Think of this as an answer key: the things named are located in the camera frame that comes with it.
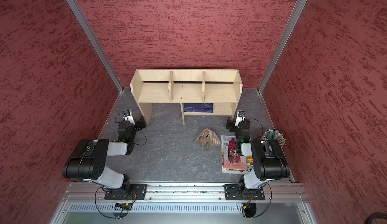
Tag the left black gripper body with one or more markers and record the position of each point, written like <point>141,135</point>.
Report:
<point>138,125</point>

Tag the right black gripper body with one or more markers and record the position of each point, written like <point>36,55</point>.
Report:
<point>233,128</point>

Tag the beige striped fluffy cloth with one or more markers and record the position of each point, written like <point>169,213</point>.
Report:
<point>208,138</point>

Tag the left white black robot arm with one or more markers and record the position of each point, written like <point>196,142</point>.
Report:
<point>87,162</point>

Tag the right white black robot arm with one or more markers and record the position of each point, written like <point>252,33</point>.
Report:
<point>259,161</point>

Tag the light wooden bookshelf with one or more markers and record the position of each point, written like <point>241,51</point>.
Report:
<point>220,87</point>

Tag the red illustrated picture book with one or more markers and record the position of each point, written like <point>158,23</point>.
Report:
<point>232,162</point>

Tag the green cup of pencils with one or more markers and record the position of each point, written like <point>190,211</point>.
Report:
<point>274,135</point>

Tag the blue book on shelf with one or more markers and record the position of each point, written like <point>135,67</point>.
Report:
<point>198,107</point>

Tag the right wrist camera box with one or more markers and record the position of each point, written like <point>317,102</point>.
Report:
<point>240,116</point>

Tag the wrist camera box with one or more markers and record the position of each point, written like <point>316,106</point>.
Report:
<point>129,116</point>
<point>240,116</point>

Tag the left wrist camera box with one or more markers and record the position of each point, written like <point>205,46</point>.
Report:
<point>129,116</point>

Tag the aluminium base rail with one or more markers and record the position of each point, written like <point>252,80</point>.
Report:
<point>185,203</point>

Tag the left aluminium corner post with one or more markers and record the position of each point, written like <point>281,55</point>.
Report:
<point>82,20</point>

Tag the aluminium corner post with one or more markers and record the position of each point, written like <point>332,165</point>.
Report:
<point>82,20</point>
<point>291,23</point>

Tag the right aluminium corner post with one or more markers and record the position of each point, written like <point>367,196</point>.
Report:
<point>291,23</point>

